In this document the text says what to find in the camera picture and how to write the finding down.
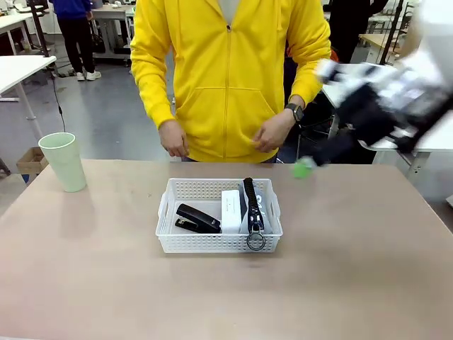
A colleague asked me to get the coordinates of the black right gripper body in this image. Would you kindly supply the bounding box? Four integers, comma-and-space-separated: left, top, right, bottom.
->
313, 84, 403, 167

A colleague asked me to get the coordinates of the small white box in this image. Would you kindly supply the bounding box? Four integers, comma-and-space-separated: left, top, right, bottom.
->
221, 190, 245, 235

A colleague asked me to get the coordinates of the black stapler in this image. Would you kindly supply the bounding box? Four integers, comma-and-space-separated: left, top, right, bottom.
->
174, 203, 222, 234

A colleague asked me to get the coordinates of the person's right forearm yellow sleeve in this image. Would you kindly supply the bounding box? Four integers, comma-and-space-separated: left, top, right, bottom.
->
132, 67, 177, 130

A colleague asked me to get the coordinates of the person's left forearm yellow sleeve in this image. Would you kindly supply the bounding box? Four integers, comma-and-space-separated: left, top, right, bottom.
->
288, 45, 333, 107

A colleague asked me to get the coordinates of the white perforated plastic basket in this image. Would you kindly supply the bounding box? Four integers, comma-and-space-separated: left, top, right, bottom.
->
154, 178, 284, 254

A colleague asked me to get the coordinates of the person's left hand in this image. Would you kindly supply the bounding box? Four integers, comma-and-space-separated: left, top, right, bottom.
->
253, 109, 297, 154

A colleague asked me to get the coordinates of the person's right hand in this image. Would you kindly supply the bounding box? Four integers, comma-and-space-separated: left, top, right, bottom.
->
158, 119, 191, 159

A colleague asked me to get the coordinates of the black smartwatch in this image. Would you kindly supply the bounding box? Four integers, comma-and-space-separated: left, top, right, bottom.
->
284, 102, 305, 123

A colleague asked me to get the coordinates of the background person in black clothes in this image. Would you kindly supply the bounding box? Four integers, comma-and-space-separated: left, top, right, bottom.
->
323, 0, 387, 65

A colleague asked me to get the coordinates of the person in yellow hoodie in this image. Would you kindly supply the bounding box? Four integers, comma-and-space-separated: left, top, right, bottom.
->
130, 0, 333, 164

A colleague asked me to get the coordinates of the pale green cup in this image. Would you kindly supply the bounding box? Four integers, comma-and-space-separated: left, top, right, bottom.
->
38, 132, 88, 193

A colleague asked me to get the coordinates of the grey background workbench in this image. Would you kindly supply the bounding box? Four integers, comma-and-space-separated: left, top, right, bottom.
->
90, 2, 137, 67

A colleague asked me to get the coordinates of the background person in blue top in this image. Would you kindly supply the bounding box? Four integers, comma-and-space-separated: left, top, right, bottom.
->
49, 0, 103, 81

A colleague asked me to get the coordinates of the brown cardboard box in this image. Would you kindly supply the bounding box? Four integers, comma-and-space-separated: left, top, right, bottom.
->
16, 147, 50, 175

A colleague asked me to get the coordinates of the white desk with grey leg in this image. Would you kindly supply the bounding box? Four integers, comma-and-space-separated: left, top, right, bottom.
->
0, 55, 57, 121

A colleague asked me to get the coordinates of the black chair frame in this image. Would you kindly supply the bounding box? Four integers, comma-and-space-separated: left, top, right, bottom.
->
296, 93, 337, 160

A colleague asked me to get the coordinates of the black strap with ring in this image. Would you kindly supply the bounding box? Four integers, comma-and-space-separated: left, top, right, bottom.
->
239, 176, 274, 252

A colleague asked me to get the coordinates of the black floor cable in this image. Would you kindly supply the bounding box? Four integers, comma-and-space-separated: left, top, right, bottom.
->
51, 70, 67, 132

